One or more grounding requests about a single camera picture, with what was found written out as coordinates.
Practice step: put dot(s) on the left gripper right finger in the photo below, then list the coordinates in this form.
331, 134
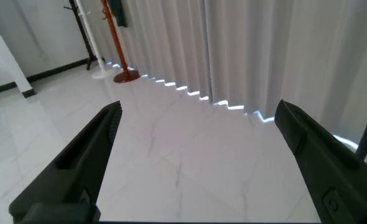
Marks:
336, 180

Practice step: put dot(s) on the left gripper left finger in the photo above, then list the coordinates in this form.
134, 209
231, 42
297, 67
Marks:
71, 174

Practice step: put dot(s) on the white coat stand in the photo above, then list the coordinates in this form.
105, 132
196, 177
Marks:
101, 74

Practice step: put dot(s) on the orange coat stand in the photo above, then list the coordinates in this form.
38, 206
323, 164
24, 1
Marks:
126, 76

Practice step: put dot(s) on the black coat stand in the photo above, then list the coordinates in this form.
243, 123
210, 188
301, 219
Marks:
81, 31

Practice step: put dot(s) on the white curtain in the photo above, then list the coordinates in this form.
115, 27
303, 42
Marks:
249, 46

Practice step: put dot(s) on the dark teal garment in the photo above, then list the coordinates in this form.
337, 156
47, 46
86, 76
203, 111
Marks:
118, 12

